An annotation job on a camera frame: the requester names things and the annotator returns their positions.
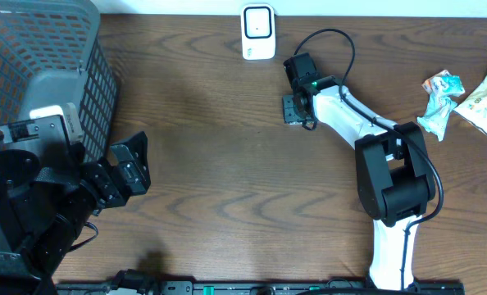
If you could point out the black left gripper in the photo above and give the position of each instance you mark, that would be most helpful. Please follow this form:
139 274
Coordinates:
118 180

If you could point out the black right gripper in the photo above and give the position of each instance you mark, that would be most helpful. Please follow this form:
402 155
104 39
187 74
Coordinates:
287 111

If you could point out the small orange tissue pack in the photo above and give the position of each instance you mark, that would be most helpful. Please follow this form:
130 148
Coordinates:
426 85

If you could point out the green Kleenex tissue pack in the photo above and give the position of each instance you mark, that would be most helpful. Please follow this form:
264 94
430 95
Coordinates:
435 118

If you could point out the small teal tissue pack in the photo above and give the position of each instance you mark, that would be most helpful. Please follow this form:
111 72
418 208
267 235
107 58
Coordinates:
447 85

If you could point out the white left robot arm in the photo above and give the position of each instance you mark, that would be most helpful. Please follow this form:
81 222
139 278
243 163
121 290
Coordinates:
46 199

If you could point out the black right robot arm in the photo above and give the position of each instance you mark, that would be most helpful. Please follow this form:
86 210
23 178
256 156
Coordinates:
395 179

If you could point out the dark grey plastic mesh basket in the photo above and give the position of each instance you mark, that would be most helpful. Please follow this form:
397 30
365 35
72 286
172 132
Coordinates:
50 55

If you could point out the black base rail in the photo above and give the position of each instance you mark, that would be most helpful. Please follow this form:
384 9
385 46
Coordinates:
181 287

